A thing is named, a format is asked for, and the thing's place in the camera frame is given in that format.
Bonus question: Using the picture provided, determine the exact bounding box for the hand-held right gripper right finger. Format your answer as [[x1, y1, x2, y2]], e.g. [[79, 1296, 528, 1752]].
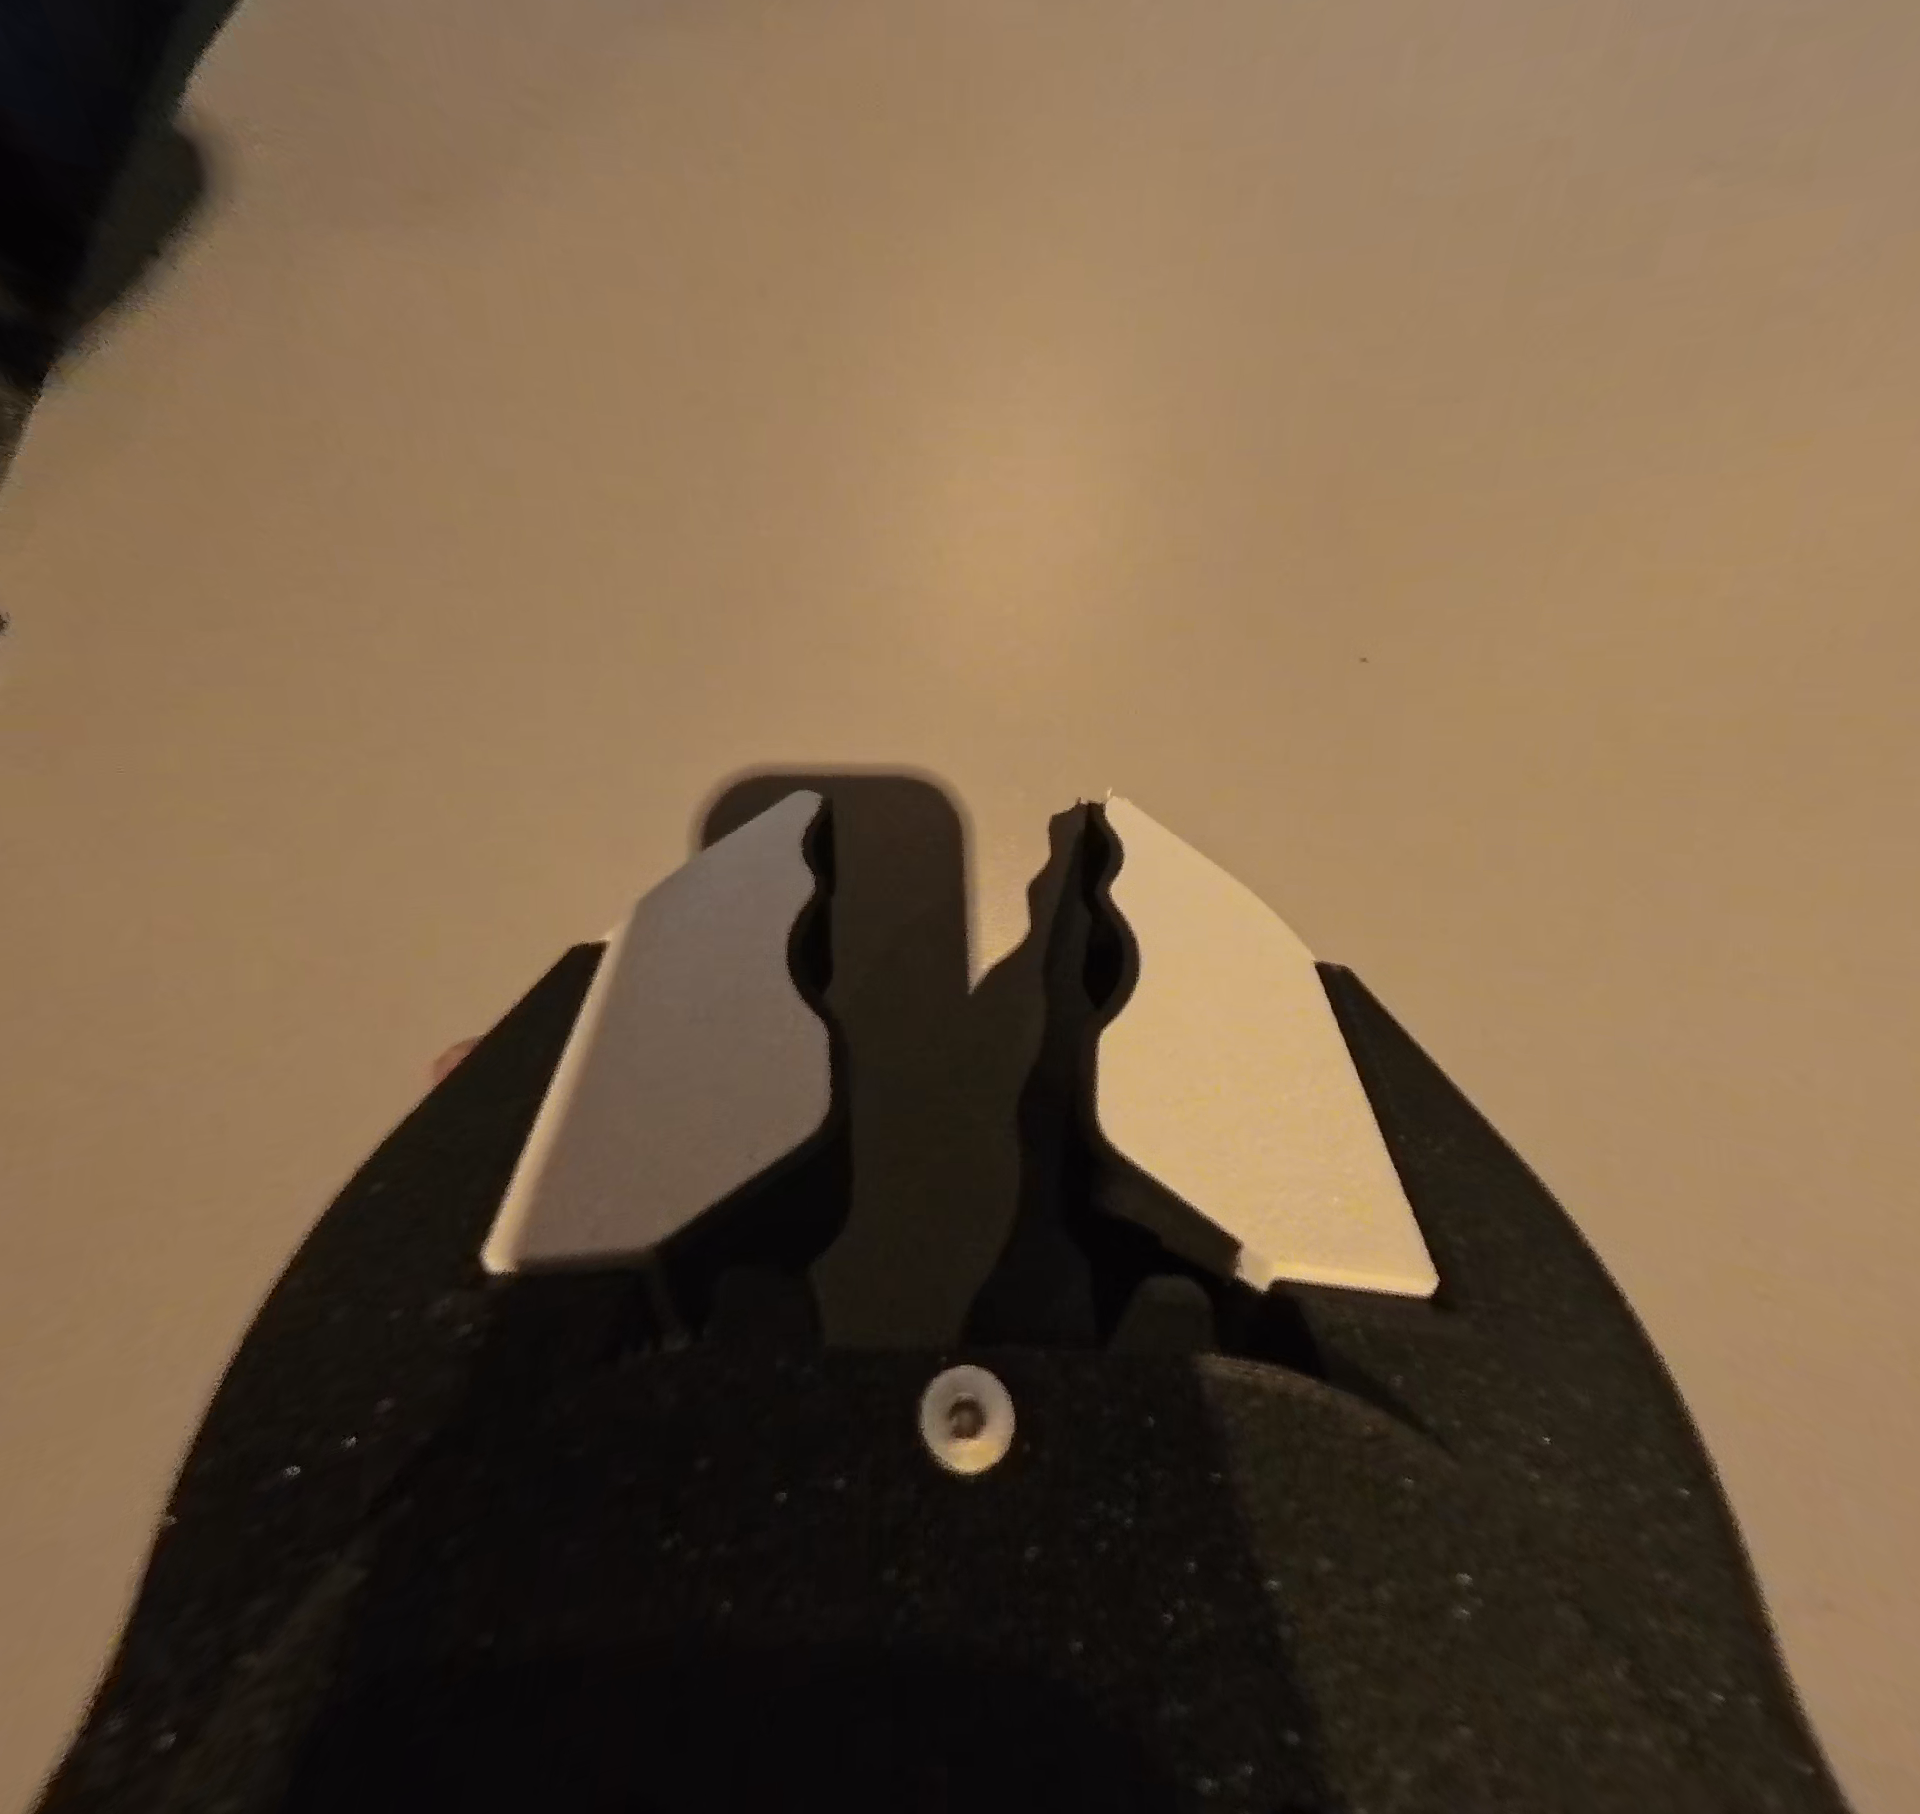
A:
[[1051, 791, 1447, 1303]]

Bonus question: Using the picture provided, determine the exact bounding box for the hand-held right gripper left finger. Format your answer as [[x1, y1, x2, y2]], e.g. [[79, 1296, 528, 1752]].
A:
[[474, 791, 848, 1281]]

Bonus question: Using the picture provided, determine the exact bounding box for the person's dark jacket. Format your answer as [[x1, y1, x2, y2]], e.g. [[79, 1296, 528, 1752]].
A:
[[0, 0, 274, 396]]

